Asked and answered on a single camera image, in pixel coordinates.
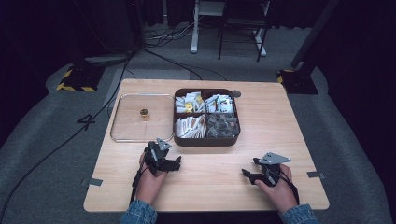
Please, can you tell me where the clear lid with gold knob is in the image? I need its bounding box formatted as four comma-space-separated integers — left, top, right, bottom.
109, 92, 176, 144

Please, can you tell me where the black chair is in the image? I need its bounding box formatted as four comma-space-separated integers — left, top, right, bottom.
217, 0, 272, 63

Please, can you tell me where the pile of white brown sachets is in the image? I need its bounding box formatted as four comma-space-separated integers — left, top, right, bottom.
174, 114, 207, 140

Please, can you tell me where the white desk frame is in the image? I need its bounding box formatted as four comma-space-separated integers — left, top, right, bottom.
190, 0, 272, 58

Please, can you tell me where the left hand-held gripper black cable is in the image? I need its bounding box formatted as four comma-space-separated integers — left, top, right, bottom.
129, 161, 148, 204

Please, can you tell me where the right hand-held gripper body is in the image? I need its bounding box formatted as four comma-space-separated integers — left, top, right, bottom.
254, 151, 292, 188

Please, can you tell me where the bundle of floor cables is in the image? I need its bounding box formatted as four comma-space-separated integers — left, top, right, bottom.
143, 21, 195, 49

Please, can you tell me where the long black floor cable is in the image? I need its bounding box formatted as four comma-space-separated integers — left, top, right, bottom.
0, 50, 136, 222

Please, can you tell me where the right hand-held gripper black cable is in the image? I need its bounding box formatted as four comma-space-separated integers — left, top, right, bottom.
278, 170, 301, 206

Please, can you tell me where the grey tape strip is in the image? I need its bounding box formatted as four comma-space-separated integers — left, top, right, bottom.
305, 170, 327, 180
80, 176, 104, 188

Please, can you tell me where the brown four-compartment box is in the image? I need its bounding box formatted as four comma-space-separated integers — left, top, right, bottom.
172, 88, 242, 147

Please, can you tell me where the pile of white green packets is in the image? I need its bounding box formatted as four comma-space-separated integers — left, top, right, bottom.
204, 93, 234, 114

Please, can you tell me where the black slanted stand pole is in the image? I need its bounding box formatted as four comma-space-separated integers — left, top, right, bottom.
290, 0, 341, 70

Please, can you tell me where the stand base with hazard tape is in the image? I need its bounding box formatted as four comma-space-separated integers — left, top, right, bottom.
276, 68, 319, 95
55, 63, 106, 93

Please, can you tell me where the person's left hand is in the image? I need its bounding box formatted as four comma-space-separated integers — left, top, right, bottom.
135, 151, 169, 205

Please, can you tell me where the pile of white yellow packets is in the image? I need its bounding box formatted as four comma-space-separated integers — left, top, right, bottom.
175, 91, 205, 114

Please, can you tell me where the pile of clear dark packets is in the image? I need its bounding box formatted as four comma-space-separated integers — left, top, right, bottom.
205, 113, 240, 140

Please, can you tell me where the hand-held gripper black cable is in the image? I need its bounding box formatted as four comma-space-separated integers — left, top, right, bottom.
278, 170, 301, 206
129, 161, 148, 204

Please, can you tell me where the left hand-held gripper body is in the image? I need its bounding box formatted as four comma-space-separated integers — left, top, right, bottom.
142, 137, 177, 177

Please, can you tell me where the person's right hand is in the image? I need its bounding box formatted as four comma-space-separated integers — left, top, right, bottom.
254, 163, 299, 215

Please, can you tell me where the thin black floor cable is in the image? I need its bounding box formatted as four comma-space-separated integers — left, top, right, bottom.
139, 46, 229, 82

